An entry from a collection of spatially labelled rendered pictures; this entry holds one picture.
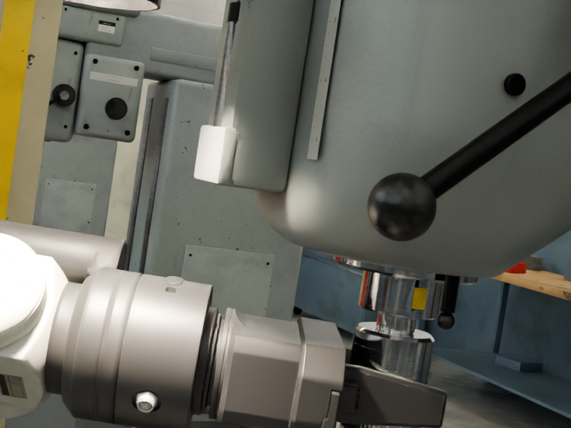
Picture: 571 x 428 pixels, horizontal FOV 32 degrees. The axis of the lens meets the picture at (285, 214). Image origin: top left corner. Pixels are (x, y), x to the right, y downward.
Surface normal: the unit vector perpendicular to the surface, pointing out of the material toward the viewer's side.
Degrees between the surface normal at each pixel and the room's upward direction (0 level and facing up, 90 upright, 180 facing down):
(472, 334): 90
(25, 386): 143
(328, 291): 90
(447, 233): 125
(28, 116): 90
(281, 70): 90
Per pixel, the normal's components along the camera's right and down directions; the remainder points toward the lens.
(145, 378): 0.00, 0.19
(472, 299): -0.91, -0.11
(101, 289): 0.13, -0.75
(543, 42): 0.40, 0.11
